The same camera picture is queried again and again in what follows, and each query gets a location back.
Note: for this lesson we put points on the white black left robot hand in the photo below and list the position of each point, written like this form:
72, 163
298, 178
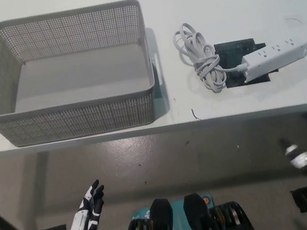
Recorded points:
84, 229

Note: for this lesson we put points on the grey perforated plastic basket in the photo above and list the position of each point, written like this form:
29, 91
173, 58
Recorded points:
70, 121

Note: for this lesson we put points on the thin dark curved hair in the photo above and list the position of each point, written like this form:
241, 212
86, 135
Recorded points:
292, 16

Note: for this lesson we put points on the black tape patch on table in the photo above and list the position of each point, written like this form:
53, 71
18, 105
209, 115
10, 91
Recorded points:
228, 51

